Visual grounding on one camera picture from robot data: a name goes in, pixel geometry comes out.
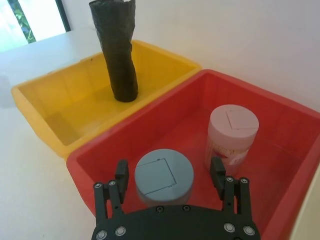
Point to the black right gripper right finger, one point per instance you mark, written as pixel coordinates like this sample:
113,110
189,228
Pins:
232,197

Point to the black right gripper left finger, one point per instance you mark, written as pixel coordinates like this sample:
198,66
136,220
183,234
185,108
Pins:
113,197

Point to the grey lidded round jar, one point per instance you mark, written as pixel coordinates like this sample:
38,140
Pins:
163,175

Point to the white lidded toothpick jar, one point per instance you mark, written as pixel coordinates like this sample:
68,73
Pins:
232,127

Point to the red plastic bin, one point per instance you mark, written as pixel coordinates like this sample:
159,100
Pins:
180,120

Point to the yellow plastic bin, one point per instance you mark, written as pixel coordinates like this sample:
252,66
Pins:
75,100

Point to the window with dark frame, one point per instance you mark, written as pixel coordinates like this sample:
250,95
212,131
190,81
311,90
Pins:
11,25

